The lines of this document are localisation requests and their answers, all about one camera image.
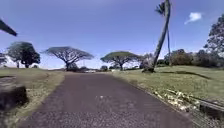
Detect green flat-crowned tree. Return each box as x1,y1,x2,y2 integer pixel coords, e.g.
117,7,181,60
99,50,143,72

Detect white vehicle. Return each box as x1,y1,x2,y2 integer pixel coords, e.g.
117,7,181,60
84,68,98,74

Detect dark grey asphalt path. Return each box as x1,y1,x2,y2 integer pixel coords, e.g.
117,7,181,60
16,71,196,128

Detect bare flat-crowned tree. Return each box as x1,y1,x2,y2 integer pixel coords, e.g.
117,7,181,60
42,45,95,72

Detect green grass lawn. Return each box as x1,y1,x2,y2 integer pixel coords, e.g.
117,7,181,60
111,65,224,128

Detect leaning palm tree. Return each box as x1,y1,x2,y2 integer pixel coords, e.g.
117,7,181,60
141,0,173,74

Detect dry grass verge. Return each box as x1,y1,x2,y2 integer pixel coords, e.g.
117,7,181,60
0,67,67,128

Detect dark round tree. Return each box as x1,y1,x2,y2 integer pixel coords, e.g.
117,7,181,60
5,41,42,69

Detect row of trees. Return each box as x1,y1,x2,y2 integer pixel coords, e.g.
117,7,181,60
156,14,224,69

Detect concrete drain channel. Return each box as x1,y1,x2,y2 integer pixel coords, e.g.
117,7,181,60
191,98,224,128

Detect small dark trees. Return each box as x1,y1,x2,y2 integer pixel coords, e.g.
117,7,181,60
0,52,8,68

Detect building with dark roof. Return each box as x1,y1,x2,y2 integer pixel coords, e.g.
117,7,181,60
0,19,18,38

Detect dark stone retaining wall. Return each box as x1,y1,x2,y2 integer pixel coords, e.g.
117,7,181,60
0,75,29,112

